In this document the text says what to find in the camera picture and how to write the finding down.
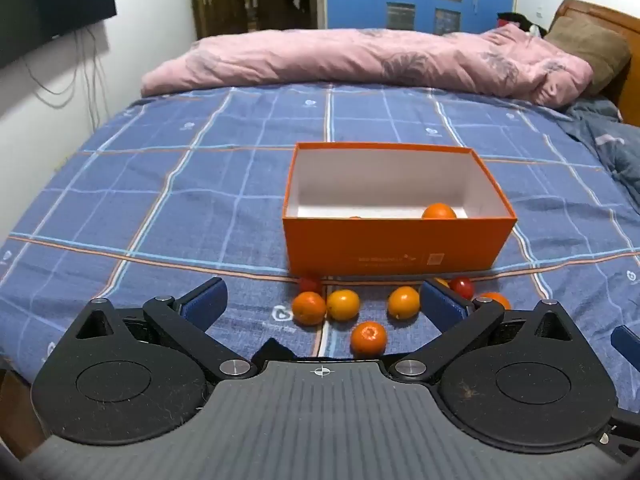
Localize red cherry tomato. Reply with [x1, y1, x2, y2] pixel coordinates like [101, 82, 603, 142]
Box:
[298, 275, 323, 295]
[448, 276, 475, 301]

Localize yellow orange kumquat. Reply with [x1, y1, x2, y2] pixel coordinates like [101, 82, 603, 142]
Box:
[434, 278, 450, 288]
[326, 289, 360, 322]
[387, 286, 421, 321]

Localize large orange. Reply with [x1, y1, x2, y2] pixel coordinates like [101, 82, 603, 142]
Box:
[480, 292, 512, 310]

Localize mandarin orange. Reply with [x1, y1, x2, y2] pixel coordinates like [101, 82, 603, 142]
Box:
[291, 292, 326, 326]
[350, 321, 387, 358]

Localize orange inside box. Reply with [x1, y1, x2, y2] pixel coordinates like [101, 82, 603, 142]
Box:
[422, 203, 457, 219]

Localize blue plaid bed sheet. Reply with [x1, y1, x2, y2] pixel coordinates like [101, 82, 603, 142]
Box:
[1, 84, 639, 410]

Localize orange cardboard shoe box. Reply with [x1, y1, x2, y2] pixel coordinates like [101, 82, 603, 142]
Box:
[282, 142, 518, 276]

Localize grey blue crumpled blanket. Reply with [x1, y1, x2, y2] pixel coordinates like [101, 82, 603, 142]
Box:
[559, 96, 640, 211]

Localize wooden headboard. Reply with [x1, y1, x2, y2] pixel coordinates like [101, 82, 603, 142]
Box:
[546, 0, 639, 126]

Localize pink floral duvet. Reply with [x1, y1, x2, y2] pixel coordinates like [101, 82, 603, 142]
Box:
[141, 25, 593, 108]

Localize brown pillow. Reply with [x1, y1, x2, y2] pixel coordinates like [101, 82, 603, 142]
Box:
[544, 16, 631, 98]

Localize black clothes on headboard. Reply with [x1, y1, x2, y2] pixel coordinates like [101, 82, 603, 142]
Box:
[497, 12, 548, 38]

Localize television cables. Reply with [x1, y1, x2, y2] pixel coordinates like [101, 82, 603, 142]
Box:
[19, 27, 112, 134]

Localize black wall television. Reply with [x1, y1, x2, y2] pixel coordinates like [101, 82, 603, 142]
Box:
[0, 0, 116, 66]

